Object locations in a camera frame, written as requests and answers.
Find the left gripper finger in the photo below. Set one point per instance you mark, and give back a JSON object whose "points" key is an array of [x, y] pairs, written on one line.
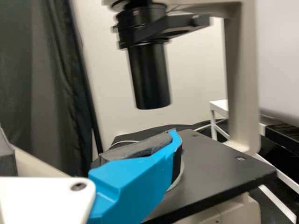
{"points": [[130, 182]]}

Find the petri dish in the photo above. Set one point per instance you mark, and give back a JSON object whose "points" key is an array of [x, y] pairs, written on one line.
{"points": [[177, 163]]}

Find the white metal rack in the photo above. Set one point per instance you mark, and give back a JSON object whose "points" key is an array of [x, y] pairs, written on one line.
{"points": [[218, 105]]}

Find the cream microscope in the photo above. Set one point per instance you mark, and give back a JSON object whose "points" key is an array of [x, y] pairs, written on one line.
{"points": [[243, 70]]}

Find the black platform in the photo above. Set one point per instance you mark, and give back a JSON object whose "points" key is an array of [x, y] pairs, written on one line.
{"points": [[282, 130]]}

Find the white box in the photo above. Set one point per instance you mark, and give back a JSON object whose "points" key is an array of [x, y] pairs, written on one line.
{"points": [[280, 58]]}

